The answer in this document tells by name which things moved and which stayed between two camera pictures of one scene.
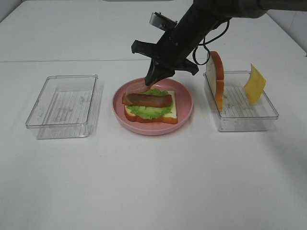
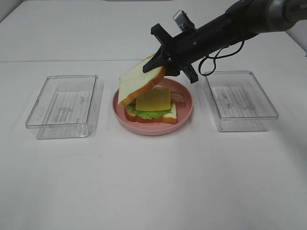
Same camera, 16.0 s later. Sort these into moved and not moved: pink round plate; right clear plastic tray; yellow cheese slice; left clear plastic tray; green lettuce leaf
Moved: yellow cheese slice
Not moved: pink round plate; green lettuce leaf; left clear plastic tray; right clear plastic tray
